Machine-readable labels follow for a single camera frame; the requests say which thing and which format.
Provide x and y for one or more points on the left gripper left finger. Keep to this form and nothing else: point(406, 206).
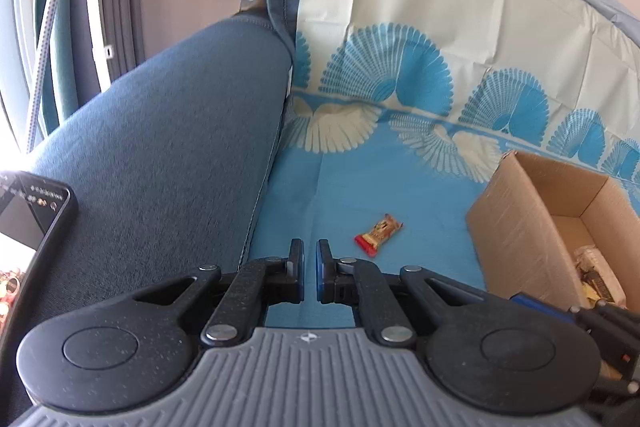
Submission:
point(258, 285)

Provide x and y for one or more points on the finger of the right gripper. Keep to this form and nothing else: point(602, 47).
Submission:
point(614, 329)

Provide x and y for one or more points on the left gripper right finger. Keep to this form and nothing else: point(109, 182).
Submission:
point(361, 286)

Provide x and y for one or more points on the small red candy bar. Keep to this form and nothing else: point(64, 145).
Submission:
point(371, 241)

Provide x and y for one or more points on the clear pack white rice crackers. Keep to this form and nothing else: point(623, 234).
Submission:
point(599, 282)

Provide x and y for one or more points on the cardboard box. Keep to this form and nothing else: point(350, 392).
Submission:
point(533, 216)

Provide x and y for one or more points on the blue sofa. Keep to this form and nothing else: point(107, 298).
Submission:
point(168, 167)

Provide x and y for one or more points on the blue white patterned sofa cover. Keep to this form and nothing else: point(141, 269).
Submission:
point(387, 119)

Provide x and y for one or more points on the black smartphone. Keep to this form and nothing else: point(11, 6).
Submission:
point(35, 213)

